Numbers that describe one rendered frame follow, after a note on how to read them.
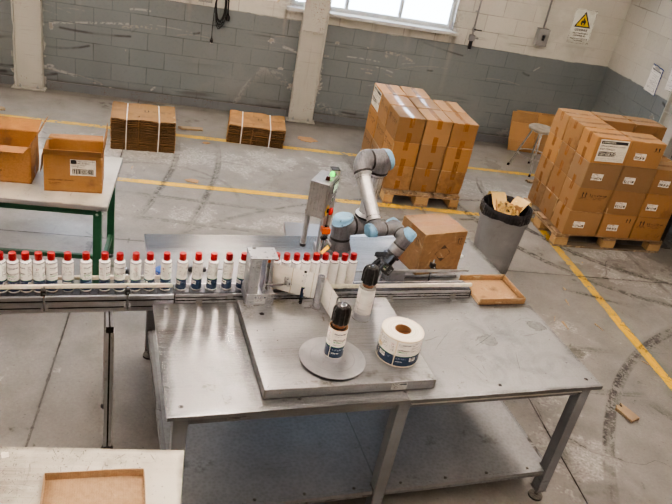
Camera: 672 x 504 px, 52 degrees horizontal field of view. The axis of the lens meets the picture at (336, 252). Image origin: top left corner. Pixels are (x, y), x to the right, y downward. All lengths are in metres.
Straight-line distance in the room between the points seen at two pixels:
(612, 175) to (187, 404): 5.02
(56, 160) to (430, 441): 2.76
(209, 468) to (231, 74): 6.04
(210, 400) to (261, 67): 6.27
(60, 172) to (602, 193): 4.79
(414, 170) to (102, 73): 3.98
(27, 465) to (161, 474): 0.46
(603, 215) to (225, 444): 4.69
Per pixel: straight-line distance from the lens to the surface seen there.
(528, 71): 9.56
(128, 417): 4.10
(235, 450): 3.63
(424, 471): 3.75
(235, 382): 3.06
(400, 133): 6.79
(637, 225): 7.45
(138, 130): 7.34
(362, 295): 3.40
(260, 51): 8.71
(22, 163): 4.72
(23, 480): 2.74
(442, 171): 7.08
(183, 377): 3.06
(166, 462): 2.76
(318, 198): 3.43
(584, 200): 6.98
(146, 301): 3.49
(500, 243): 5.99
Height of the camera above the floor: 2.80
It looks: 28 degrees down
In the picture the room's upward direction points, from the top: 11 degrees clockwise
